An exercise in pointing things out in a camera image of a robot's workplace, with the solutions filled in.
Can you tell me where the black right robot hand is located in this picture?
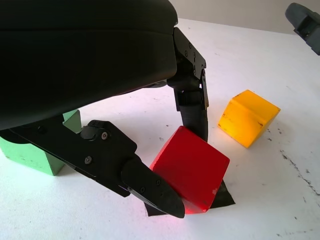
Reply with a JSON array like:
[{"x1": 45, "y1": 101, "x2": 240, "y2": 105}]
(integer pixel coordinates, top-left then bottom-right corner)
[{"x1": 284, "y1": 2, "x2": 320, "y2": 56}]

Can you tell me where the green cube block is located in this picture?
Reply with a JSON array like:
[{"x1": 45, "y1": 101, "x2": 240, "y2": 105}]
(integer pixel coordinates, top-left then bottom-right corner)
[{"x1": 0, "y1": 109, "x2": 82, "y2": 177}]

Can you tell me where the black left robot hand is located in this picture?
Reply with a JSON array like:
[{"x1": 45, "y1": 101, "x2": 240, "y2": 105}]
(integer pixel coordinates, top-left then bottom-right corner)
[{"x1": 0, "y1": 0, "x2": 210, "y2": 219}]

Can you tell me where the red cube block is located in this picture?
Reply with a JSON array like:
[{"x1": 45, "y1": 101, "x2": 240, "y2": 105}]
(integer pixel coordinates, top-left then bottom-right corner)
[{"x1": 149, "y1": 125, "x2": 231, "y2": 216}]

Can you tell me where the yellow cube block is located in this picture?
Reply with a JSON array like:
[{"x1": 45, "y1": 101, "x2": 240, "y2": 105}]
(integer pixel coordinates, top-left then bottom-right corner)
[{"x1": 217, "y1": 89, "x2": 281, "y2": 149}]

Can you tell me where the black tape patch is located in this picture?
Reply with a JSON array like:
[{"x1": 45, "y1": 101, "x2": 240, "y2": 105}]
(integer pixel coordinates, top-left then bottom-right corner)
[{"x1": 143, "y1": 179, "x2": 236, "y2": 218}]

